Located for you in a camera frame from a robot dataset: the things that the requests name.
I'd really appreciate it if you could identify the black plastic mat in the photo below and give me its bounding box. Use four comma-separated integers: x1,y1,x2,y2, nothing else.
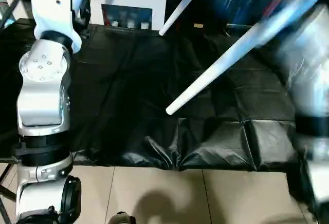
0,17,309,173

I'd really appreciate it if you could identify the blue fabric panel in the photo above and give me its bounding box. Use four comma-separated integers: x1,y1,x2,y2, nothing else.
167,0,260,27

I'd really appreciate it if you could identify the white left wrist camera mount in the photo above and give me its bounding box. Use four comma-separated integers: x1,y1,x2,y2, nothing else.
27,0,83,55

